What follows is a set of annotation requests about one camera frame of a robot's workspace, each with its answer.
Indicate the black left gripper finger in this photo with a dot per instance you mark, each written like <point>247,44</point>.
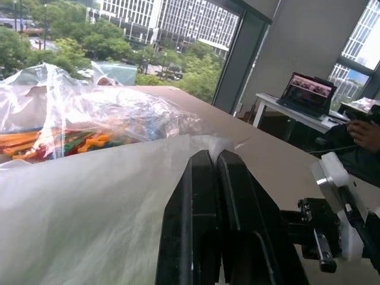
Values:
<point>190,225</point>

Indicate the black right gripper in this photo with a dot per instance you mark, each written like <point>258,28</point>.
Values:
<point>319,218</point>

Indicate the clear crinkled plastic bag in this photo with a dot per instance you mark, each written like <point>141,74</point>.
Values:
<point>98,110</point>

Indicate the bystander's hand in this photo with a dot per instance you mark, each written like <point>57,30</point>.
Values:
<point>366,135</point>

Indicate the bystander's dark clothed body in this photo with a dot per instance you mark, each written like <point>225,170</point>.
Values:
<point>338,142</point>

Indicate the white desk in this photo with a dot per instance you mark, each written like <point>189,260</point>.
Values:
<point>297,117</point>

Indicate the orange plastic toy piece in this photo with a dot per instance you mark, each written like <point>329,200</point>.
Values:
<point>96,140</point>

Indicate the green plastic toy piece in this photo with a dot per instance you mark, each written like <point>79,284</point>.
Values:
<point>74,146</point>

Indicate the open black laptop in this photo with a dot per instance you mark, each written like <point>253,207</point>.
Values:
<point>307,95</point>

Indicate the black device with shiny top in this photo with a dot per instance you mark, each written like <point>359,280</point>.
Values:
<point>360,108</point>

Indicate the clear greenish plastic sheet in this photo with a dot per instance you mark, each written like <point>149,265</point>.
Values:
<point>117,72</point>

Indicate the orange plastic toy stick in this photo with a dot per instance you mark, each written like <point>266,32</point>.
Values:
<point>17,140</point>

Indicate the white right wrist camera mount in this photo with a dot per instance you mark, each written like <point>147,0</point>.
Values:
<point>334,169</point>

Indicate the dark window frame post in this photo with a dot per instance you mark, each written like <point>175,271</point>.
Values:
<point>237,62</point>

